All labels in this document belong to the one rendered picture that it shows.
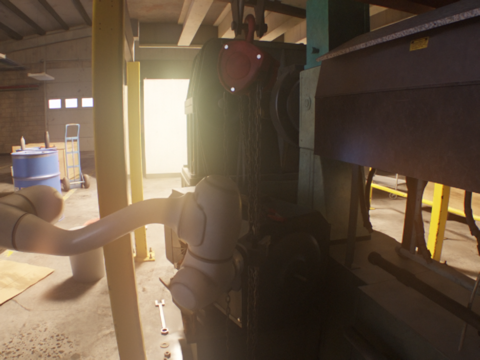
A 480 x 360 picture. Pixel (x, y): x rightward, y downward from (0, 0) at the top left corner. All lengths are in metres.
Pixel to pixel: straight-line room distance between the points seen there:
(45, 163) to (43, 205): 3.28
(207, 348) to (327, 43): 1.51
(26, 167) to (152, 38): 2.21
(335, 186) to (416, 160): 0.70
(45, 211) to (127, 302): 0.48
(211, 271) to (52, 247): 0.39
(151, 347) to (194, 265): 1.29
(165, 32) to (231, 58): 2.06
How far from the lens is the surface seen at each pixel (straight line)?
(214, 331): 1.55
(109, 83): 1.14
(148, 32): 3.01
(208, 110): 1.89
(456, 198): 4.52
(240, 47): 0.98
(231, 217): 0.66
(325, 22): 1.70
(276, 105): 1.87
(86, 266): 2.69
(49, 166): 4.33
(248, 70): 0.96
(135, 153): 2.83
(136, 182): 2.87
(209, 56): 2.06
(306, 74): 1.81
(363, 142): 1.29
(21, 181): 4.37
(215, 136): 2.04
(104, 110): 1.13
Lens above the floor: 1.20
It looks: 10 degrees down
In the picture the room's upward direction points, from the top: straight up
